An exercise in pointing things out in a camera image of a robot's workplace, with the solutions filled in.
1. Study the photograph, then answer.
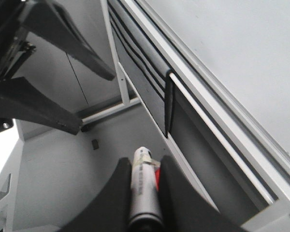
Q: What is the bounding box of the grey striped hanging cloth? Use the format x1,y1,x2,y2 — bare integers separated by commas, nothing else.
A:
107,0,174,136

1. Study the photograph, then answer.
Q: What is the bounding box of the grey whiteboard stand frame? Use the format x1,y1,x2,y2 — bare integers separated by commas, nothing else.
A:
100,0,290,232

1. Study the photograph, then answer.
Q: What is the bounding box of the white marker black tip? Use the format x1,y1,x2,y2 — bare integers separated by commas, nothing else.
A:
128,146,164,232

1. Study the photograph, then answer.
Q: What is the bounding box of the red round magnet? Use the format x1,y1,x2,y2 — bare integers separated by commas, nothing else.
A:
155,168,160,191

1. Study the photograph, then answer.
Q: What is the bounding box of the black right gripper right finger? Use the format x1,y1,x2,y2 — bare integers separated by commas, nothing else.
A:
159,156,244,232

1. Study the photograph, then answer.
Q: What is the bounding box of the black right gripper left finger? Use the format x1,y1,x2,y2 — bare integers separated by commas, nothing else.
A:
60,158,131,232

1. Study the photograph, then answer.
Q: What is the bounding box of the large whiteboard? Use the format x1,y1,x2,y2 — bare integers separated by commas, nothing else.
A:
118,0,290,174

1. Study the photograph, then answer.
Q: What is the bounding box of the white horizontal rod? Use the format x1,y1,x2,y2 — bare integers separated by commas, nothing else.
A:
169,73,274,204

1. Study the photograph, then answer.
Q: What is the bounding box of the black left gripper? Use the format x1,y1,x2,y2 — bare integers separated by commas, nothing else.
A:
0,0,116,135

